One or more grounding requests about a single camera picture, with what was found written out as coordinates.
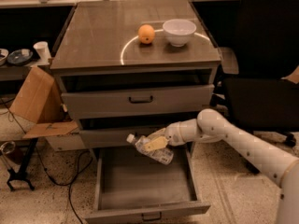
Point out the grey bottom drawer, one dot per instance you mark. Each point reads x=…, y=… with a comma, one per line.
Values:
x=132, y=188

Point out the grey drawer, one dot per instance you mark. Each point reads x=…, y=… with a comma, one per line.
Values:
x=136, y=102
x=132, y=188
x=112, y=132

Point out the white ceramic bowl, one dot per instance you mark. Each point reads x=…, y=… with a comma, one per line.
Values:
x=179, y=32

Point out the black office chair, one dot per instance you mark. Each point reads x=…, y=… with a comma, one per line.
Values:
x=255, y=70

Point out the brown cardboard box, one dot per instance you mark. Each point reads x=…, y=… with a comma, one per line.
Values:
x=39, y=101

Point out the black metal stand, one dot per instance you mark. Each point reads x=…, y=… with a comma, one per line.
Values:
x=17, y=161

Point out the grey drawer cabinet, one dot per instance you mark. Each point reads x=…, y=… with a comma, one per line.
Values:
x=101, y=51

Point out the white paper cup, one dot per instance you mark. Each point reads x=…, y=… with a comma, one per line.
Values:
x=42, y=50

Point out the clear plastic water bottle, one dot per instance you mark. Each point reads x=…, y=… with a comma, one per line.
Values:
x=164, y=155

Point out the grey side shelf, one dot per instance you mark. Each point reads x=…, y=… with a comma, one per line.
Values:
x=8, y=72

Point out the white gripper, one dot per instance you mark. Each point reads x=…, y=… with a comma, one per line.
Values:
x=173, y=133

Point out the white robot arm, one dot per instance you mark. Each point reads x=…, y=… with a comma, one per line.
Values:
x=278, y=165

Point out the grey top drawer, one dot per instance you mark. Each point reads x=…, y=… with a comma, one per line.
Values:
x=136, y=102

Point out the dark blue bowl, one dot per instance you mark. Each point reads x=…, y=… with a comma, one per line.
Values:
x=20, y=57

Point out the grey middle drawer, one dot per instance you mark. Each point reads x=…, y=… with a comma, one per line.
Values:
x=112, y=132

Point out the orange fruit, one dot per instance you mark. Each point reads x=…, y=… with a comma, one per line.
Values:
x=146, y=34

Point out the white bowl at left edge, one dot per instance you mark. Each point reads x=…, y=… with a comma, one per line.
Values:
x=3, y=56

